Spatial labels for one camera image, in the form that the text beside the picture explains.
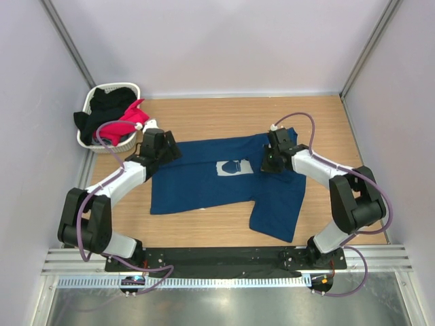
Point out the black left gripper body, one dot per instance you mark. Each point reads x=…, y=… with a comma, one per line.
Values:
x=170, y=146

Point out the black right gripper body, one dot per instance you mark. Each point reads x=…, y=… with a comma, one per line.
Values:
x=269, y=164

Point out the blue t shirt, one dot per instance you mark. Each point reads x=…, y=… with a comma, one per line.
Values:
x=216, y=172

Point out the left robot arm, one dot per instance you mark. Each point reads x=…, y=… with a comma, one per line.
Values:
x=86, y=220

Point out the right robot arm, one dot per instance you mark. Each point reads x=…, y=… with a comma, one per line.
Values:
x=355, y=199

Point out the white laundry basket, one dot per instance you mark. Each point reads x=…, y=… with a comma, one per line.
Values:
x=96, y=147

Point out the pink t shirt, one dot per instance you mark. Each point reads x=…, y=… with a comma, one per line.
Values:
x=132, y=120

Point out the black t shirt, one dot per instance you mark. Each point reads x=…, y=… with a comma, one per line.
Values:
x=104, y=107

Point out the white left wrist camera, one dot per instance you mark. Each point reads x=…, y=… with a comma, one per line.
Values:
x=149, y=125

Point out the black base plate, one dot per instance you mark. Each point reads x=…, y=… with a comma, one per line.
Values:
x=239, y=262

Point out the aluminium frame rail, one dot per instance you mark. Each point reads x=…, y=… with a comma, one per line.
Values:
x=373, y=258

